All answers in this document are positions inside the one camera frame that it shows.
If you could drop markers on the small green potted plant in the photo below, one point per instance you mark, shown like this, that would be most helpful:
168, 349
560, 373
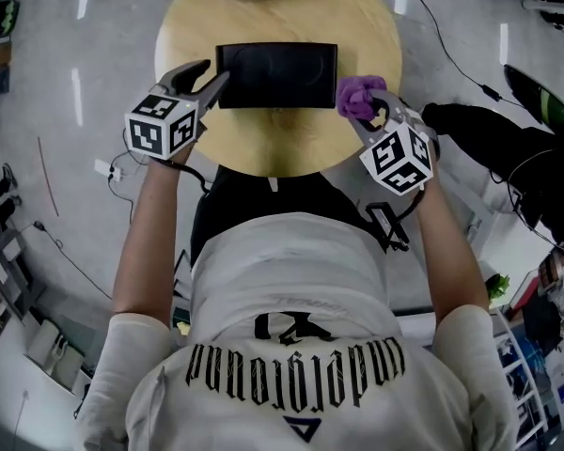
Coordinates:
498, 285

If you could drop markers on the person's left forearm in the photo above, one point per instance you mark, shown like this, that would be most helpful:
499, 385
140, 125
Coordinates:
145, 233

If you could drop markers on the white power strip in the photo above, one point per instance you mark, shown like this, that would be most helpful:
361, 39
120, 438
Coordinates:
107, 169

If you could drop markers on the white metal rack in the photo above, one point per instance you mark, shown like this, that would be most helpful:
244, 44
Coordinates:
521, 383

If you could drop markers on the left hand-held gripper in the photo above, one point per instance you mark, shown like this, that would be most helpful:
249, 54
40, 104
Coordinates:
162, 127

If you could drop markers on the person's black trousers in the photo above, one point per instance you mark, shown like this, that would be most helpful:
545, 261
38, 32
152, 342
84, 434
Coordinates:
244, 195

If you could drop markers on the black green backpack shell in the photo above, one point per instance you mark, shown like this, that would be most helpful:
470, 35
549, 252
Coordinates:
540, 97

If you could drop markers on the purple cloth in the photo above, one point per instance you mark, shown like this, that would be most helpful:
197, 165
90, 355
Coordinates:
355, 97

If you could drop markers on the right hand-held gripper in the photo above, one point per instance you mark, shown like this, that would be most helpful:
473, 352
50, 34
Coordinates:
399, 158

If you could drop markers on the black rectangular box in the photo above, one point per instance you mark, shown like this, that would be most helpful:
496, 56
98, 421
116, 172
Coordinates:
277, 75

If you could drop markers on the person's right forearm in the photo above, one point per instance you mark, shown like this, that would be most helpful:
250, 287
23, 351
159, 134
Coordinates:
451, 252

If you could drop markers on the round wooden table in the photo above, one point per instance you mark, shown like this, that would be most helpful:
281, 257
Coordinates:
282, 144

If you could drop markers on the person's white printed t-shirt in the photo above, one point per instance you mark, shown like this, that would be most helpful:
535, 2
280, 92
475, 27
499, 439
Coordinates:
286, 275

